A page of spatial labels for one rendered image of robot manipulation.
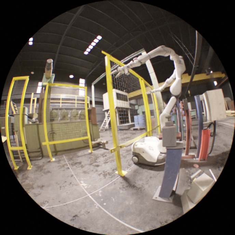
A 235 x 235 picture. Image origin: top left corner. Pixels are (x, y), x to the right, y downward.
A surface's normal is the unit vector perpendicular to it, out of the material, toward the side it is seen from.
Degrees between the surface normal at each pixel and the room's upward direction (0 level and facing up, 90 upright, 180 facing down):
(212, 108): 90
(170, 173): 90
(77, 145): 90
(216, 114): 90
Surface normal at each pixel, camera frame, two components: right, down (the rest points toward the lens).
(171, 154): -0.68, 0.04
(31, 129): 0.72, -0.12
